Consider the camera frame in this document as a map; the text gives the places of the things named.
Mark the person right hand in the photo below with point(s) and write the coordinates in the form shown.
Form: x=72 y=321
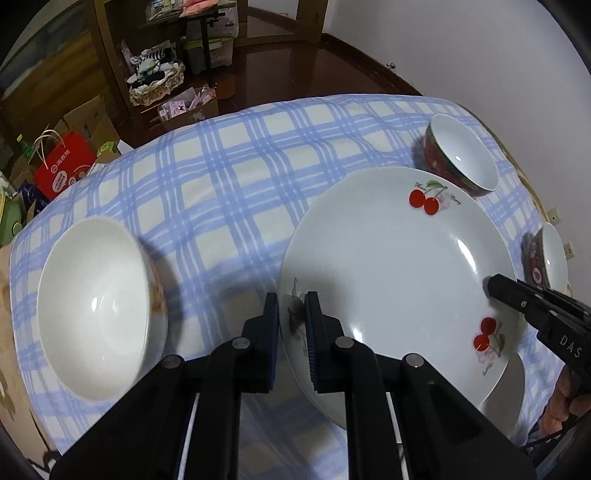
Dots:
x=565 y=401

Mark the cardboard box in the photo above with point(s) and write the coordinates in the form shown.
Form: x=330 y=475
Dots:
x=92 y=122

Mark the large cherry plate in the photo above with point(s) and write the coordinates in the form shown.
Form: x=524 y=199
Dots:
x=401 y=257

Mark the plain white bowl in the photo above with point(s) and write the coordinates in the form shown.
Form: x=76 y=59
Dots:
x=101 y=310

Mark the white wall socket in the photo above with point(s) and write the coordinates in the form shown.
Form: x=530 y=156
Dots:
x=553 y=216
x=569 y=252

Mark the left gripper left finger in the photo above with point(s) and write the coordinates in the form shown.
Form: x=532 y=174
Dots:
x=181 y=420

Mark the red patterned bowl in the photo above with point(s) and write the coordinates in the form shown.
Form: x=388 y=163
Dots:
x=453 y=151

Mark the brown patterned blanket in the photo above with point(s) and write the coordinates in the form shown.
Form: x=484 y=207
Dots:
x=17 y=417

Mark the small black side table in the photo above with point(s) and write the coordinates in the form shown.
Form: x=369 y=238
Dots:
x=205 y=38

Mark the red paper bag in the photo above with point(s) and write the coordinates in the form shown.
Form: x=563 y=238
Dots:
x=65 y=159

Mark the bowl with red seal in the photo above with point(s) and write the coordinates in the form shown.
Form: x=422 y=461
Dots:
x=545 y=260

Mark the wooden wardrobe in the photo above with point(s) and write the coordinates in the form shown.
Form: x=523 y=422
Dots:
x=56 y=64

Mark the wicker basket with items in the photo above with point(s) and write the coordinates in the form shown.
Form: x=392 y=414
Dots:
x=144 y=90

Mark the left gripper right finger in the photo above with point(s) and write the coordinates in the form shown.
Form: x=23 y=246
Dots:
x=404 y=420

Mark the blue plaid cloth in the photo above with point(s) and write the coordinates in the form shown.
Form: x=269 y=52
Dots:
x=214 y=204

